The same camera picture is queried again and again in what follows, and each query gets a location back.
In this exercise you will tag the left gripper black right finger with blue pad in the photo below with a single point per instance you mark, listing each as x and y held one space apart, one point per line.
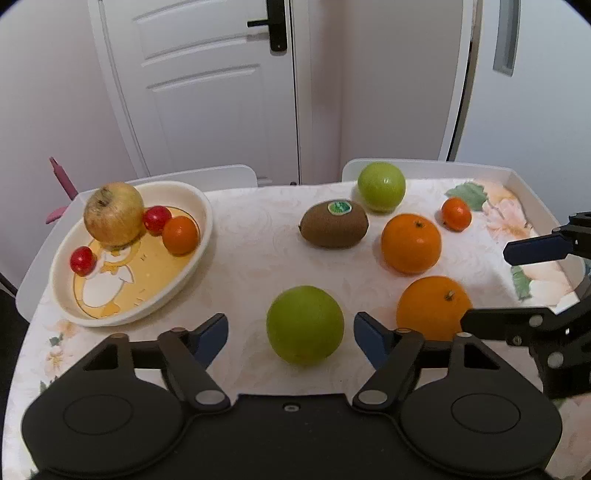
394 354

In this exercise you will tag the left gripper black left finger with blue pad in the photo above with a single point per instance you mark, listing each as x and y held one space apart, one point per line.
187 355

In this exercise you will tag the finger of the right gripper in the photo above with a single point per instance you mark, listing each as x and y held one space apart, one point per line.
524 326
574 238

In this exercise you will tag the large orange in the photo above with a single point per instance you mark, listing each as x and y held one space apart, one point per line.
433 306
411 244

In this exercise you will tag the green apple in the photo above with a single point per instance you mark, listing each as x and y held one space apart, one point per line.
304 325
382 186

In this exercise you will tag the small orange tangerine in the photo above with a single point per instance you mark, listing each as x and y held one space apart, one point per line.
456 214
180 236

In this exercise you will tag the small red tomato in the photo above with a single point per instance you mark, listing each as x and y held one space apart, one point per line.
155 218
82 261

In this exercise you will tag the white right tray table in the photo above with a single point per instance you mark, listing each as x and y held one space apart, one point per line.
461 168

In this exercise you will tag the white tray table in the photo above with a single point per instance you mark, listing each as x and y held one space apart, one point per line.
36 278
461 168

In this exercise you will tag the white plate with duck picture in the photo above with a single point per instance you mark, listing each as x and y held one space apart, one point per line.
141 278

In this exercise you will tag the white floral tablecloth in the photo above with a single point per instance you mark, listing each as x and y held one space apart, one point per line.
256 252

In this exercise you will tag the brown kiwi with sticker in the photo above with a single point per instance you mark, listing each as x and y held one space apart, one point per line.
334 224

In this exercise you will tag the white wardrobe sliding door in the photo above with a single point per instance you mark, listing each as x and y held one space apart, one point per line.
526 103

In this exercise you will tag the large yellowish russet apple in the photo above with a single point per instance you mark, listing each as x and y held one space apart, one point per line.
113 215

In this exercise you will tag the white left tray table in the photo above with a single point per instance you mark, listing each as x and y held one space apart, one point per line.
36 278

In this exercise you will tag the white panel door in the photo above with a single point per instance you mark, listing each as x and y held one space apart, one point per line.
192 86

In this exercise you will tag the pink dustpan handle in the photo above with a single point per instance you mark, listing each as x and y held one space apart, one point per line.
55 215

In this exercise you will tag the pink broom handle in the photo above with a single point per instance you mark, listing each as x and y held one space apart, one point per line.
63 179

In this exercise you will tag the black door handle lock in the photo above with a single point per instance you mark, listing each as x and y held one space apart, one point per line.
276 23

